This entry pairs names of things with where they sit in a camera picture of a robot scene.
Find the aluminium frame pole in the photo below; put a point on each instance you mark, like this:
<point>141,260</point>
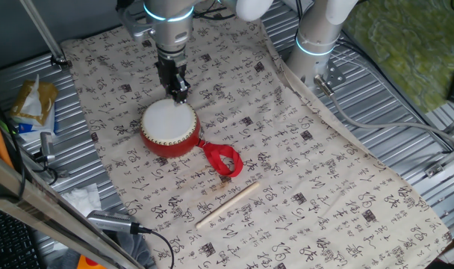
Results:
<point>44,33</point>

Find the black keyboard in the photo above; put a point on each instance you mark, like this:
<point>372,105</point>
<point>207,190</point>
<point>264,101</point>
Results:
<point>8,243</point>

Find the yellow tissue pack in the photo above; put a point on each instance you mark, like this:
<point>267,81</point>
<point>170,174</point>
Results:
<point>34,104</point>

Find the grey depth camera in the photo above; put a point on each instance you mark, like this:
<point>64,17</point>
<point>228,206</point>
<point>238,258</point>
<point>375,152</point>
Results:
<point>107,221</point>
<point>47,145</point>

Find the beige calligraphy print cloth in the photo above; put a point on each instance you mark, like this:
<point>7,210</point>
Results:
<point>286,168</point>

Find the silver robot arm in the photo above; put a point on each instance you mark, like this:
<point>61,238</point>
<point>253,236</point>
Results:
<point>171,30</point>

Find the aluminium bar with bracket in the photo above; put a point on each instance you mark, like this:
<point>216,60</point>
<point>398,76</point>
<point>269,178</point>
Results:
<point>451,157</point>

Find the crumpled white tissue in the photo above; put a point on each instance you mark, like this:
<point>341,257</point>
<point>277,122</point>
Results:
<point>83,200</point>

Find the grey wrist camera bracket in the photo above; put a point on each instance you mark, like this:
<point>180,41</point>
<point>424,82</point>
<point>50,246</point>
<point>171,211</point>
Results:
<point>135,28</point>

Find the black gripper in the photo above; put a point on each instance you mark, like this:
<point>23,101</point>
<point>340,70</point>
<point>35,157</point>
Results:
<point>169,73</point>

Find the orange emergency stop button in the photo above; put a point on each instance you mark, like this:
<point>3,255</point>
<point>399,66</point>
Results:
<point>87,263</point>

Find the wooden drumstick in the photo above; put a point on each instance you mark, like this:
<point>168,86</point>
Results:
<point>227,204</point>

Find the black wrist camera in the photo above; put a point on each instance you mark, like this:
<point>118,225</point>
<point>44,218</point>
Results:
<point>124,3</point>

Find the red drum with white skin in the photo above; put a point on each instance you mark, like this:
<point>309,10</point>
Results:
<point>169,123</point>

